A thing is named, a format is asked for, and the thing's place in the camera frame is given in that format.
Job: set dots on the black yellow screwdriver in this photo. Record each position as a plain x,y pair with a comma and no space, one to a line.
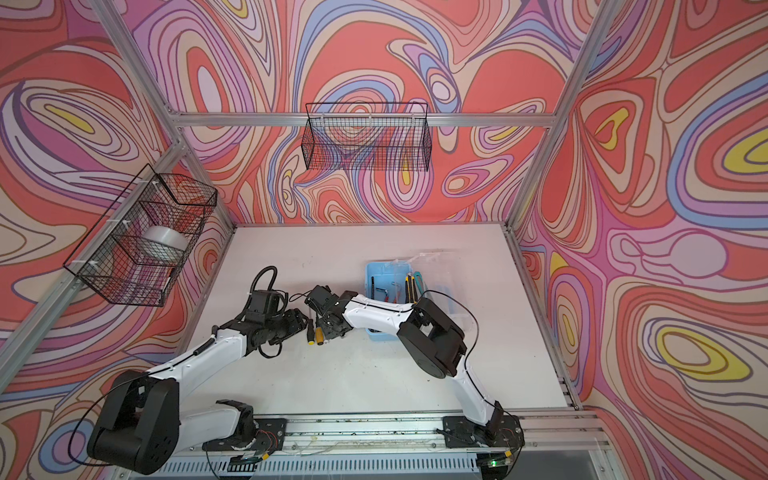
310,334

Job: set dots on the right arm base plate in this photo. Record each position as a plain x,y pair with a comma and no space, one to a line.
459,432

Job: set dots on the clear tool box lid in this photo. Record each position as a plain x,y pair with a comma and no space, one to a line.
441,274

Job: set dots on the grey tape roll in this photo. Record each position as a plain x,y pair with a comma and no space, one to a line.
163,245

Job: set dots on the black wire basket on left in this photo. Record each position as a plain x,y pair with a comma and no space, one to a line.
140,252

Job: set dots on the black wire basket at back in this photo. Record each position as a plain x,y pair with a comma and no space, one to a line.
369,136

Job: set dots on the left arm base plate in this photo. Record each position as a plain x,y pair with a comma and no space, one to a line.
260,435

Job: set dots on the teal utility knife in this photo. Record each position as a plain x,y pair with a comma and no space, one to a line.
418,284

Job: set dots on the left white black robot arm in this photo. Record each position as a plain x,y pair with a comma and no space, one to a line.
141,424

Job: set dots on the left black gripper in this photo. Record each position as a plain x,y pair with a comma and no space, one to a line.
295,320

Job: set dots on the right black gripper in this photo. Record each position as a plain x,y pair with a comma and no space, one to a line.
329,333

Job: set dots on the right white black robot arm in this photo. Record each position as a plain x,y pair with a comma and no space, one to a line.
432,338

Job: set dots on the yellow black utility knife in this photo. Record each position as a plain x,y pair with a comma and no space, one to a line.
411,290

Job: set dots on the black wire basket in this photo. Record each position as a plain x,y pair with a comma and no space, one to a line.
369,136
140,252

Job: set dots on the blue plastic tool box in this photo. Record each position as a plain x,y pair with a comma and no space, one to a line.
386,280

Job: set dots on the aluminium front rail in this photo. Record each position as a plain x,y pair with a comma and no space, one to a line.
420,432

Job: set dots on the orange handled screwdriver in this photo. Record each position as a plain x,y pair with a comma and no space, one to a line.
319,336

